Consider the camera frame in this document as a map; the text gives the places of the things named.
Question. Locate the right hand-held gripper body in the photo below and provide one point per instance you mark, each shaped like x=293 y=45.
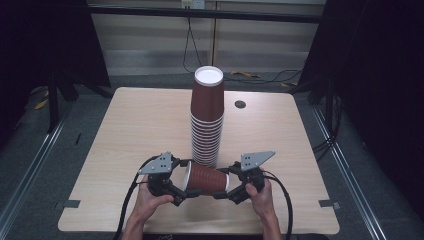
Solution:
x=253 y=161

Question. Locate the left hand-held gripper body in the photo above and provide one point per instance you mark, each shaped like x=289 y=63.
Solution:
x=160 y=166

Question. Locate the single brown paper cup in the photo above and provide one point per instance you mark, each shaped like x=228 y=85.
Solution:
x=206 y=180

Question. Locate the stack of brown paper cups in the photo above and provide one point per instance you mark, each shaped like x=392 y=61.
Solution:
x=206 y=100

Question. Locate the person's right hand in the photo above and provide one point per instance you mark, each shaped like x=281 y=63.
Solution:
x=265 y=203

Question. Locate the person's left hand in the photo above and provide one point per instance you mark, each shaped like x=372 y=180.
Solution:
x=146 y=205

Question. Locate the black round table grommet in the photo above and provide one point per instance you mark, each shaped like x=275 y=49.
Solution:
x=240 y=104

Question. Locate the yellow tape strip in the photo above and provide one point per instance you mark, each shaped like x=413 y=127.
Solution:
x=288 y=84
x=41 y=104
x=245 y=73

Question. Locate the grey tape tab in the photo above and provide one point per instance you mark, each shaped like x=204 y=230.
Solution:
x=328 y=203
x=70 y=203

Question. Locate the black curtain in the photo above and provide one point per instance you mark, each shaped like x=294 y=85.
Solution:
x=40 y=43
x=376 y=83

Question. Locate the black horizontal metal bar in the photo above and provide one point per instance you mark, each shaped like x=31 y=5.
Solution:
x=200 y=14

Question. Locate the metal floor rail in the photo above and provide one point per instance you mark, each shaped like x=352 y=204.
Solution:
x=33 y=163
x=350 y=176

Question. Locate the thin vertical wall post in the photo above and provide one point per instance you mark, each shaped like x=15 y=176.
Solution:
x=214 y=36

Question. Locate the white wall power outlet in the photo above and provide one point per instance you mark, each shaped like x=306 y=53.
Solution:
x=193 y=3

